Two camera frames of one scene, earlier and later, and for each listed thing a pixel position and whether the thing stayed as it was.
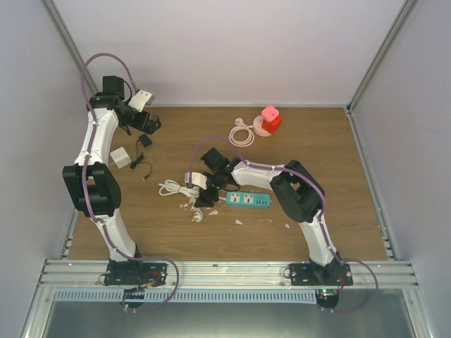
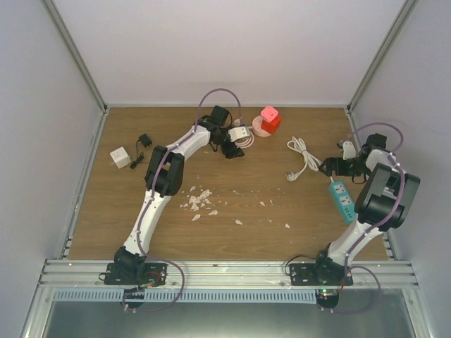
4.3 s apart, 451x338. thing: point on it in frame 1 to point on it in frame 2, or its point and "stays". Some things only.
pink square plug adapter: x=270 y=113 stays
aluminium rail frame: x=89 y=274 stays
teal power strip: x=248 y=200 to x=344 y=201
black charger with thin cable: x=145 y=140 stays
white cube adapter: x=120 y=158 stays
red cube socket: x=273 y=125 stays
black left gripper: x=141 y=125 to x=227 y=151
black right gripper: x=206 y=197 to x=330 y=163
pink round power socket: x=257 y=127 stays
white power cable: x=170 y=186 to x=298 y=144
